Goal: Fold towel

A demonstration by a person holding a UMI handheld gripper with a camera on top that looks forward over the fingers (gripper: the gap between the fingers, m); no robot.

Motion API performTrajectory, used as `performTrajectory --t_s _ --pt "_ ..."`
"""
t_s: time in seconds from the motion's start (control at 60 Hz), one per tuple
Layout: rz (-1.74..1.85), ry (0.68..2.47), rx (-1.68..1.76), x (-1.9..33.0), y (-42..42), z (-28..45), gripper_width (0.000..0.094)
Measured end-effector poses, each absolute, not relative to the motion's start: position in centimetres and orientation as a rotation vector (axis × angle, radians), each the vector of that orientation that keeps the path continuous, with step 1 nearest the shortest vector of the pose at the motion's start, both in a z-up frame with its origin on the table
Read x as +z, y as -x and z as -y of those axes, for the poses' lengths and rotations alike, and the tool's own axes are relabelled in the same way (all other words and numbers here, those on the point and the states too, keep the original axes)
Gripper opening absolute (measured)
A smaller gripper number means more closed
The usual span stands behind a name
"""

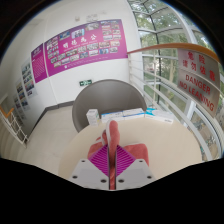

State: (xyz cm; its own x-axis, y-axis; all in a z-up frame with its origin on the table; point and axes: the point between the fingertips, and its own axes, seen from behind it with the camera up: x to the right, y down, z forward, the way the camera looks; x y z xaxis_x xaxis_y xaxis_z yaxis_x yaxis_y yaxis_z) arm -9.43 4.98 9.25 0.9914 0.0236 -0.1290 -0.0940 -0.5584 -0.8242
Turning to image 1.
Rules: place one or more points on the flat white and blue box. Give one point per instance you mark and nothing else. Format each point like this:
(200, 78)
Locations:
(160, 116)

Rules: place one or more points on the white stair railing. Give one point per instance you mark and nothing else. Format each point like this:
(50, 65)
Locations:
(15, 128)

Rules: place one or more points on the white warning sign red letters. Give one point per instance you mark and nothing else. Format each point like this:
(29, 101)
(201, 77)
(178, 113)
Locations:
(198, 80)

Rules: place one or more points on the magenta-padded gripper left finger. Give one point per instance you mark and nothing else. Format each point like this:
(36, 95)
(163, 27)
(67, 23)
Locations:
(98, 163)

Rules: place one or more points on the white photo wall board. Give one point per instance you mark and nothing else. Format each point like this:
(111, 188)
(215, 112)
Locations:
(29, 78)
(21, 95)

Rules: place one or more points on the green exit sign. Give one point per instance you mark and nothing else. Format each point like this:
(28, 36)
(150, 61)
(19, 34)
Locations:
(85, 82)

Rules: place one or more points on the grey round-backed chair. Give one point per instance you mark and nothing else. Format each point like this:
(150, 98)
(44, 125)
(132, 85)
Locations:
(106, 96)

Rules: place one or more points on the narrow magenta wall poster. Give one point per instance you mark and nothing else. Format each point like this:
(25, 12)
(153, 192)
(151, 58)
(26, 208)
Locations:
(39, 63)

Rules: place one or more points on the pink towel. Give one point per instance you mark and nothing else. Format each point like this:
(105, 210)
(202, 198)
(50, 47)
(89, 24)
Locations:
(113, 133)

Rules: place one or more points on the small upright white box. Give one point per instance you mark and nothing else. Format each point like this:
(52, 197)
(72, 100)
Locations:
(92, 117)

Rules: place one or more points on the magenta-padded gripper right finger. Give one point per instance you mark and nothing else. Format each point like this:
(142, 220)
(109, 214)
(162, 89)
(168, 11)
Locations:
(125, 163)

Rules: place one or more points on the white railing with orange handrail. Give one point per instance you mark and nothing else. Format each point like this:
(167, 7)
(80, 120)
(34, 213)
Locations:
(160, 46)

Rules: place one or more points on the large magenta wall poster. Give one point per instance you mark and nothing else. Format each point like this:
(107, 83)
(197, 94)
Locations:
(85, 46)

